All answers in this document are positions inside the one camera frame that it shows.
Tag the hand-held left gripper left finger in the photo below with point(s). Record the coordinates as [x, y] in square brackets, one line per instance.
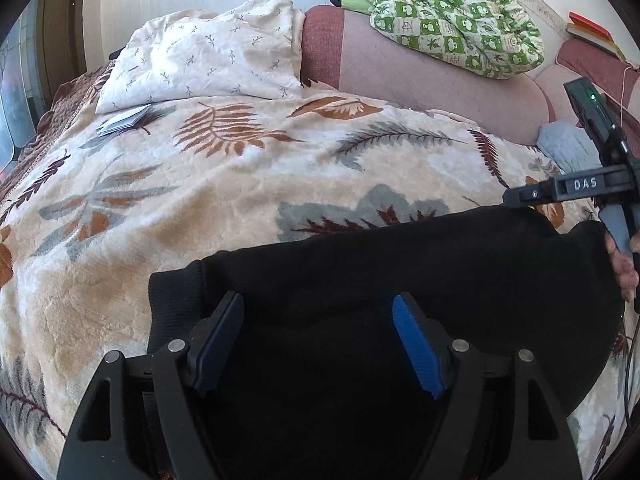
[220, 345]

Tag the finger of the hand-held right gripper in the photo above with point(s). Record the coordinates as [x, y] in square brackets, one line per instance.
[530, 194]

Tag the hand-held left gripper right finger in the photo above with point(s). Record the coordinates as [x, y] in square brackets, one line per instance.
[417, 345]

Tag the black pants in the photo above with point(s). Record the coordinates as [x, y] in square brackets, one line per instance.
[350, 270]

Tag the person's right hand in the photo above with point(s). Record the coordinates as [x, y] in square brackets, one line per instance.
[625, 272]

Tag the light blue pillow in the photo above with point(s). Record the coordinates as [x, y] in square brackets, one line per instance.
[567, 147]

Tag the pink padded headboard cushion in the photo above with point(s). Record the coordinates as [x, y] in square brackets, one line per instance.
[555, 80]
[400, 85]

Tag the stack of books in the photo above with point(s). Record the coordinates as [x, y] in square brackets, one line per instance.
[597, 42]

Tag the red book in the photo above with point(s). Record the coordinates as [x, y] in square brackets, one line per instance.
[590, 25]

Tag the leaf print fleece blanket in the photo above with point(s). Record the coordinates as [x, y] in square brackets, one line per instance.
[200, 200]

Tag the green checked quilt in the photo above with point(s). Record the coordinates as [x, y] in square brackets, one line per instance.
[450, 25]

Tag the small grey booklet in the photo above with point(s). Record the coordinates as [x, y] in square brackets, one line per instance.
[122, 121]

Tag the brown quilted bedspread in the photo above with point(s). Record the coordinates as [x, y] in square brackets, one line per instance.
[70, 95]

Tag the white sprig print pillow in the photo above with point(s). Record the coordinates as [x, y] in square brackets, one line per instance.
[200, 50]

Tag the stained glass window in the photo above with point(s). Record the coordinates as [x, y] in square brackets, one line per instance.
[17, 90]

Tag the brown wooden window frame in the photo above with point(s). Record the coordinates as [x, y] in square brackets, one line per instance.
[62, 35]

